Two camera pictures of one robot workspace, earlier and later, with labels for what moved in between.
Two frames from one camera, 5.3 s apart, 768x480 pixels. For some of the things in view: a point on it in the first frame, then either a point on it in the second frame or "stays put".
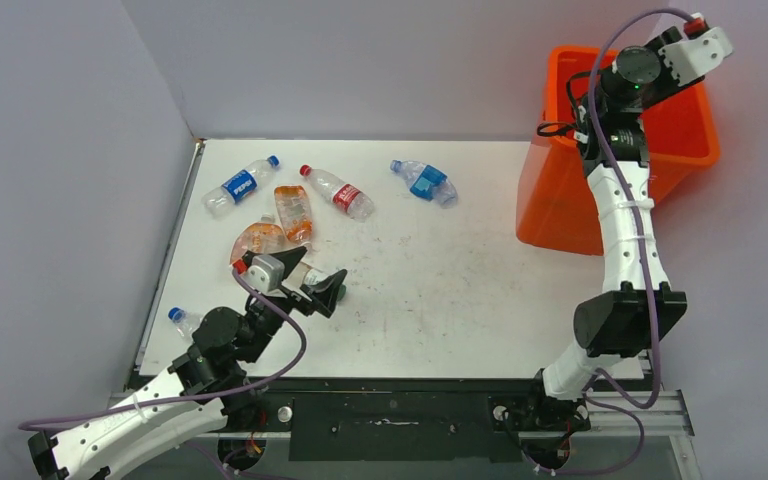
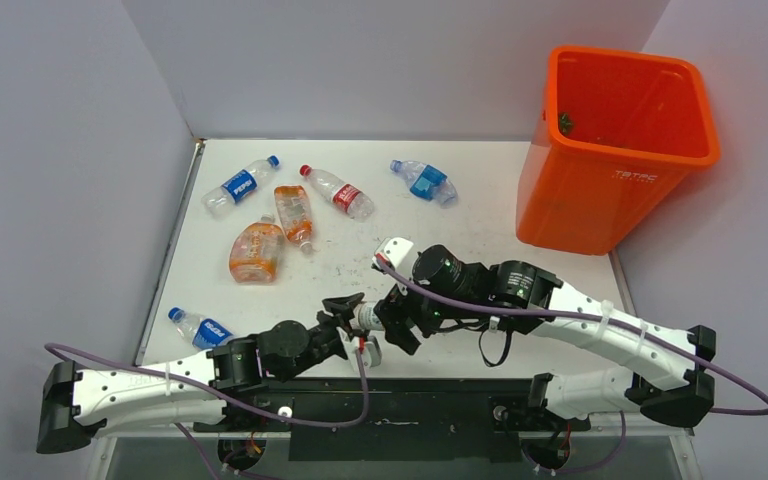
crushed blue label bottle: (427, 182) stays put
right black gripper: (670, 83) → (396, 330)
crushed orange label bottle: (294, 209) stays put
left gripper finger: (289, 257) → (343, 307)
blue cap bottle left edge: (184, 323) stays put
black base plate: (471, 419) stays put
